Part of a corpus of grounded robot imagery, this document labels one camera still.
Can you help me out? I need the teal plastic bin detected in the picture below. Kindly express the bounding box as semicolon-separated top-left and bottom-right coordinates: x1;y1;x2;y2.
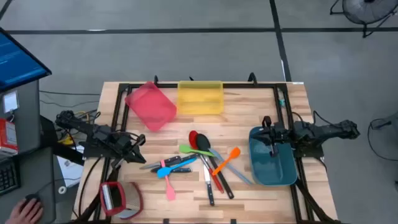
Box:
248;126;299;187

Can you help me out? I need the grey-blue silicone spatula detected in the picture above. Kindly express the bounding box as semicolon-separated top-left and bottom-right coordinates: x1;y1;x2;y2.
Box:
207;148;253;186

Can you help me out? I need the dark grey desk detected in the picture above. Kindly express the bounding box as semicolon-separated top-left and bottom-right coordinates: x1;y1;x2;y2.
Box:
0;146;57;224

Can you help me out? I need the black metal table frame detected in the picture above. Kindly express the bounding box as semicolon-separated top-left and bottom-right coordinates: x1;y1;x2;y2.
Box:
93;75;340;224

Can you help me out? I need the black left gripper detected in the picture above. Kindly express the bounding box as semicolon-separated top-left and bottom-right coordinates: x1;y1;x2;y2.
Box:
112;133;147;169

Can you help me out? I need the grey stand foot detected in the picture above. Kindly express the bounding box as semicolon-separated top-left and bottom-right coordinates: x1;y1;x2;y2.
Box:
371;111;398;131

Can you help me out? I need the blue-screen computer monitor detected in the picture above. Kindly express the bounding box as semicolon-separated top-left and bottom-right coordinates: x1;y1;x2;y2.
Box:
0;27;53;93

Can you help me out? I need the white paper sheet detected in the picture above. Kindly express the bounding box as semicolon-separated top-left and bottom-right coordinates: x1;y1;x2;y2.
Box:
57;154;85;189

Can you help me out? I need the orange silicone spatula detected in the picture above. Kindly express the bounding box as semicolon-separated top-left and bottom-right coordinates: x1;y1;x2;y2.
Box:
211;146;242;176

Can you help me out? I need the white paper label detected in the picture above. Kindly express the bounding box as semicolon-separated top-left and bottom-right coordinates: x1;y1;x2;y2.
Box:
2;90;19;113

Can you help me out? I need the red spoon with steel shaft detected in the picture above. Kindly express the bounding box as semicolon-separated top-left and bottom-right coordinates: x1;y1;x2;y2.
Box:
188;130;225;194

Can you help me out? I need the pink silicone spatula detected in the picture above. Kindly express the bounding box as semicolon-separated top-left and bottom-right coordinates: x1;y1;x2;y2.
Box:
159;159;177;202

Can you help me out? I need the yellow cable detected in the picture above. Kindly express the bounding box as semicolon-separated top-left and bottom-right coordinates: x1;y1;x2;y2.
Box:
58;110;90;146

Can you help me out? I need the yellow translucent plastic bin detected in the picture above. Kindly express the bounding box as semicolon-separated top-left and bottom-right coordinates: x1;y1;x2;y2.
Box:
177;80;224;115

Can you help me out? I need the red cardboard box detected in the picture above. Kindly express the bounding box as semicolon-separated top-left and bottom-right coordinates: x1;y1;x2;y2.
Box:
0;118;19;156

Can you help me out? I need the black floor cable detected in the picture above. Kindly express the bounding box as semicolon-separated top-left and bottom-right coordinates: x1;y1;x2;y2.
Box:
39;90;101;96
39;99;100;108

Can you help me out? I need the blue silicone spatula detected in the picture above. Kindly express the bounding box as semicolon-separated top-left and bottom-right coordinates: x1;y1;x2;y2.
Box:
156;157;198;179

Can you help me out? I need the black floor fan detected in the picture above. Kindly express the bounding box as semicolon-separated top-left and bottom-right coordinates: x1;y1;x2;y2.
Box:
329;0;398;39

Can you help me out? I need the black-handled paring knife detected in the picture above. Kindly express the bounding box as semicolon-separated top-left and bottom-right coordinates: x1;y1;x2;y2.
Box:
203;164;216;207

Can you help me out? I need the green spoon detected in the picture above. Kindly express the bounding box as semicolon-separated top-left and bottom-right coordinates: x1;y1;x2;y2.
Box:
178;144;215;157

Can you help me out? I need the black looped cable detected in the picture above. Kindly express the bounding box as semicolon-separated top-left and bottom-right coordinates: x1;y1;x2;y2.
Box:
367;118;398;162

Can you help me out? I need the black keyboard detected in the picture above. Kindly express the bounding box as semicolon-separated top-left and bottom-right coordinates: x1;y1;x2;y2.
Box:
0;158;21;197

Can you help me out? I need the red tape dispenser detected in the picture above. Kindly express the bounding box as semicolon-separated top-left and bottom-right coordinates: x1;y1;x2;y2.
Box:
99;181;144;220

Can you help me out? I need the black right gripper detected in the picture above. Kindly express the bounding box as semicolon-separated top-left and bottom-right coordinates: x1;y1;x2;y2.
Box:
253;116;293;157

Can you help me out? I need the pink translucent plastic bin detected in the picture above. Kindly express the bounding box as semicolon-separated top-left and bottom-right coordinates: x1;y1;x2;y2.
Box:
124;81;178;132

